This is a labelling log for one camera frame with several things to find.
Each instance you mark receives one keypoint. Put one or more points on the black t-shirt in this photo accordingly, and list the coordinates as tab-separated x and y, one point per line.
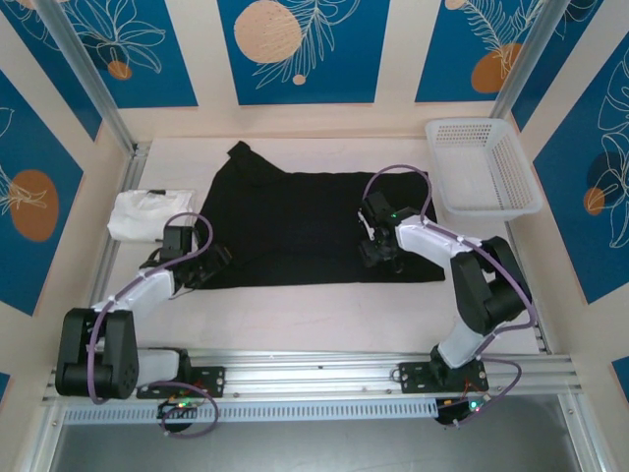
304	231

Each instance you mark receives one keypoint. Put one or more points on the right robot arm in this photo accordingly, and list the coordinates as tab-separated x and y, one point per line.
432	241

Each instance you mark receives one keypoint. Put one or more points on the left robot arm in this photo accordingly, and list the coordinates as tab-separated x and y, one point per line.
142	290

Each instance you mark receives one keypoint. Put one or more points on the folded white t-shirt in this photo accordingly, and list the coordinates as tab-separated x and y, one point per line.
142	211

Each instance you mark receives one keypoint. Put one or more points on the white perforated plastic basket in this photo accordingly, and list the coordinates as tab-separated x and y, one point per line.
511	167

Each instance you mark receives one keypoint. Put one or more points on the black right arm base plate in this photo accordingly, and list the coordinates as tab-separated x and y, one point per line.
413	376

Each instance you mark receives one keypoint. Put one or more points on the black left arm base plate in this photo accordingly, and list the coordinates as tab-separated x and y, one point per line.
213	381

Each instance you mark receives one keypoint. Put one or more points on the blue floral wall poster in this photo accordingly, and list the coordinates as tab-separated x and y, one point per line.
442	74
4	388
147	74
49	74
39	275
344	74
565	221
565	59
621	376

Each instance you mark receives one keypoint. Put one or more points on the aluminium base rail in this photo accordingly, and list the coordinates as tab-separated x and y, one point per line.
304	373

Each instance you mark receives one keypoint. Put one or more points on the aluminium frame post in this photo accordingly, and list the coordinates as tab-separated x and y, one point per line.
93	83
521	64

